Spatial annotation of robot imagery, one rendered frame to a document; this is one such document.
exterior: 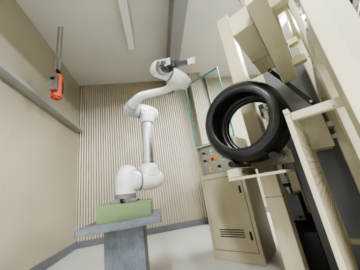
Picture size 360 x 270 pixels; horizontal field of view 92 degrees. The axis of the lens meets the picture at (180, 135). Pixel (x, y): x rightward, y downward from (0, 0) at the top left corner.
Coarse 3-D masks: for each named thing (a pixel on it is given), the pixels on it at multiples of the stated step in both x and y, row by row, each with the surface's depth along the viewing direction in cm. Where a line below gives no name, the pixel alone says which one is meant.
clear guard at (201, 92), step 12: (216, 72) 226; (192, 84) 251; (204, 84) 237; (216, 84) 224; (192, 96) 248; (204, 96) 234; (192, 108) 245; (204, 108) 232; (192, 120) 242; (204, 120) 229; (204, 132) 227; (204, 144) 224
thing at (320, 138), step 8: (304, 120) 125; (312, 120) 122; (320, 120) 119; (304, 128) 124; (312, 128) 121; (320, 128) 118; (312, 136) 120; (320, 136) 118; (328, 136) 115; (312, 144) 120; (320, 144) 117; (328, 144) 114
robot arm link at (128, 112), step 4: (124, 108) 150; (128, 108) 147; (140, 108) 154; (124, 112) 153; (128, 112) 151; (132, 112) 151; (136, 112) 152; (140, 112) 155; (128, 116) 156; (132, 116) 156; (136, 116) 156
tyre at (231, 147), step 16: (224, 96) 131; (240, 96) 150; (256, 96) 144; (272, 96) 110; (208, 112) 139; (224, 112) 159; (272, 112) 108; (208, 128) 137; (224, 128) 159; (272, 128) 107; (288, 128) 110; (224, 144) 154; (256, 144) 112; (272, 144) 108; (240, 160) 121; (256, 160) 117
